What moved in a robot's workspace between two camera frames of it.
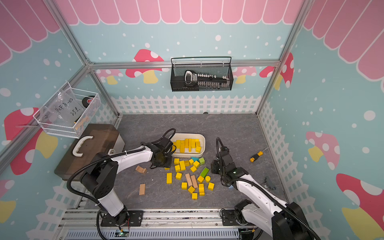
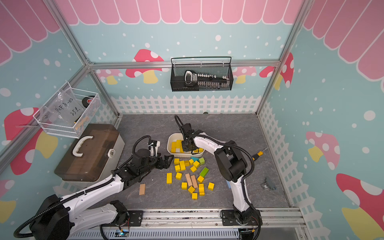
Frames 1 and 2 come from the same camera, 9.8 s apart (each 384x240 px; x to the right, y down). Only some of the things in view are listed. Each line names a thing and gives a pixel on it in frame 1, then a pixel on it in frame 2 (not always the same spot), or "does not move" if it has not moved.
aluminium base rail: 87,225 does not move
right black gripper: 214,164 → 184,148
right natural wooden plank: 194,181 does not move
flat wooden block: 142,189 does not move
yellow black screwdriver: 259,153 does not move
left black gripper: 168,164 → 166,164
